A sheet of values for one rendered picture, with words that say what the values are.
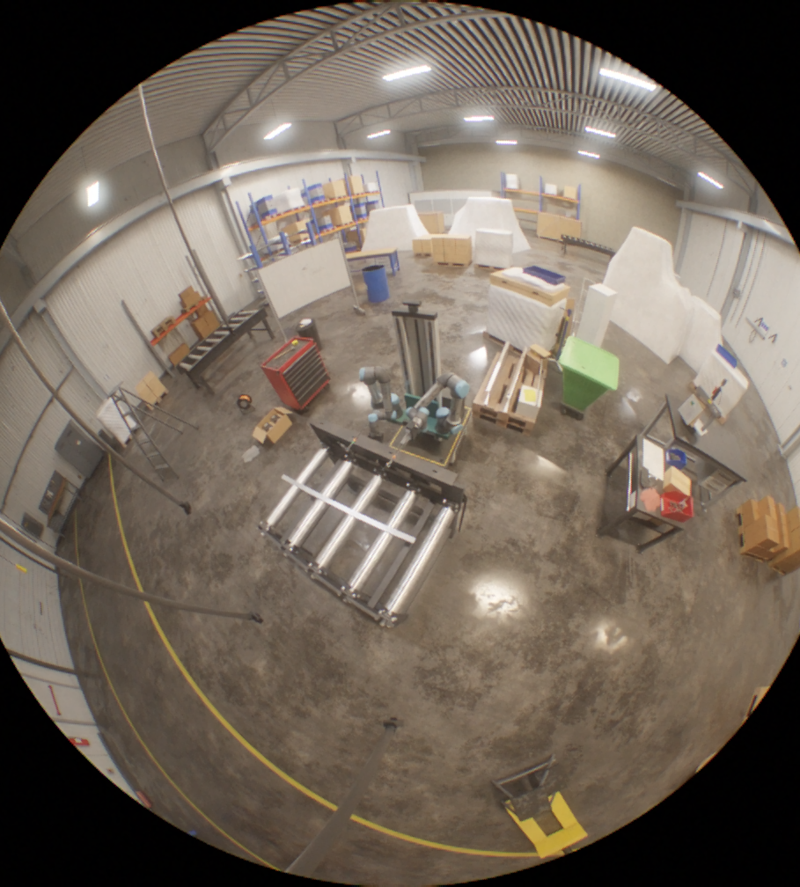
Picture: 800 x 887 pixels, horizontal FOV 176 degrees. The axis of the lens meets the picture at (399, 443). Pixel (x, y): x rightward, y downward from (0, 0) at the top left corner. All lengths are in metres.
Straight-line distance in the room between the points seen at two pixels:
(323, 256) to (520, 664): 7.01
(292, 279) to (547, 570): 6.25
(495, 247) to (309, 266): 5.66
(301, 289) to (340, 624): 5.74
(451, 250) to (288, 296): 5.61
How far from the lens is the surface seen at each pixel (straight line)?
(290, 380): 3.69
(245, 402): 4.84
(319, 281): 6.00
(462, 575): 2.63
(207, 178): 11.90
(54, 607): 11.47
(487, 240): 9.08
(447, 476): 1.63
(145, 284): 11.00
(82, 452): 11.07
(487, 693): 2.81
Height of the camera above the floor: 2.61
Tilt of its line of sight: 53 degrees down
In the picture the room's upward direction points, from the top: 14 degrees counter-clockwise
